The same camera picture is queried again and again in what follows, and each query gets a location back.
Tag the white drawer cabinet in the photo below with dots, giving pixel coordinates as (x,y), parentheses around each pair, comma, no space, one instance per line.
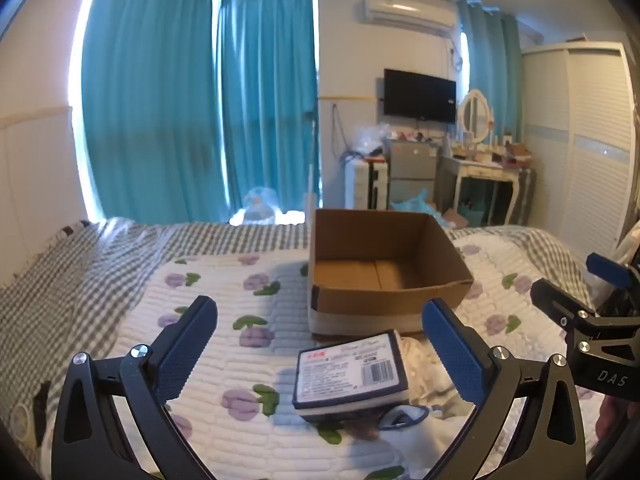
(357,185)

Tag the white dressing table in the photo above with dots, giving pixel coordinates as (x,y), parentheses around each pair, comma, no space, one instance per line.
(480,170)

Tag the white floral quilted blanket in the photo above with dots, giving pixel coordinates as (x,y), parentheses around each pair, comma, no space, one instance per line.
(225,310)

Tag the flat brown cardboard piece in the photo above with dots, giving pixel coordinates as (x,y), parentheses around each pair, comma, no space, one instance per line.
(456,218)

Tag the cluster of cosmetics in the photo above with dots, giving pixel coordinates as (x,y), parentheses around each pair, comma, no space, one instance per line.
(500,152)

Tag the dark object with pale disc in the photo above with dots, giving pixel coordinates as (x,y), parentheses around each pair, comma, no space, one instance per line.
(27,417)

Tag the white air conditioner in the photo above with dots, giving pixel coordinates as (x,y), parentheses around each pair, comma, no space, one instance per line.
(405,12)

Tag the clear plastic water jug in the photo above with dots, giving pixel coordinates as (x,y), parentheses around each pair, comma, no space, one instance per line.
(260,205)

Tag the grey mini fridge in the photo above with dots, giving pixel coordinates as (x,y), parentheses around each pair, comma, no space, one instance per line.
(412,167)

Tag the blue-edged cotton pad pack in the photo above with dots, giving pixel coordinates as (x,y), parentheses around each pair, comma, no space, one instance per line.
(345,370)

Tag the wide teal curtain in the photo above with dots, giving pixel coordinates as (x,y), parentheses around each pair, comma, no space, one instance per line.
(150,100)

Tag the person's right hand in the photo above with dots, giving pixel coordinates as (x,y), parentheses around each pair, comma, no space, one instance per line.
(609,420)

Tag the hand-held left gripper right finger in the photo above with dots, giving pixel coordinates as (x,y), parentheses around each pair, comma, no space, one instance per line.
(457,355)

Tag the clear plastic bag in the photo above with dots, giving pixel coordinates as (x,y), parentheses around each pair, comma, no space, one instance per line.
(369,139)

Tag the white louvered wardrobe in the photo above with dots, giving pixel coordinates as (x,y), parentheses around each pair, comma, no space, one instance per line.
(585,145)

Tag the white oval vanity mirror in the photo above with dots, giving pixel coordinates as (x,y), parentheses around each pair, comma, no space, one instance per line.
(475,115)

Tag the black wall television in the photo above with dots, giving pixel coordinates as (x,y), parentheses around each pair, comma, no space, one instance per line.
(419,96)

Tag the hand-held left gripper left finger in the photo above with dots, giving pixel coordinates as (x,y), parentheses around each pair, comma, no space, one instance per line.
(185,355)

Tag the narrow teal curtain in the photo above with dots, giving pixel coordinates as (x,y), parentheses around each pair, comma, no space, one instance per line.
(487,70)

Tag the brown cardboard box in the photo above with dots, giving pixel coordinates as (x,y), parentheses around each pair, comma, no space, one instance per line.
(350,305)

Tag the white floor stand pole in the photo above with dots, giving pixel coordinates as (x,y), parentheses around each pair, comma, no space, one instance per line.
(312,160)

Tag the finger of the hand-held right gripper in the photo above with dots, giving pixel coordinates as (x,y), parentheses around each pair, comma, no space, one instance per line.
(555,300)
(607,269)

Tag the teal storage basket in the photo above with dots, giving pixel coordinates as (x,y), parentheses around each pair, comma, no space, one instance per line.
(474,216)

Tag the blue plastic bag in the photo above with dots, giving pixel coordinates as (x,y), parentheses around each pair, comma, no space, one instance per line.
(412,205)

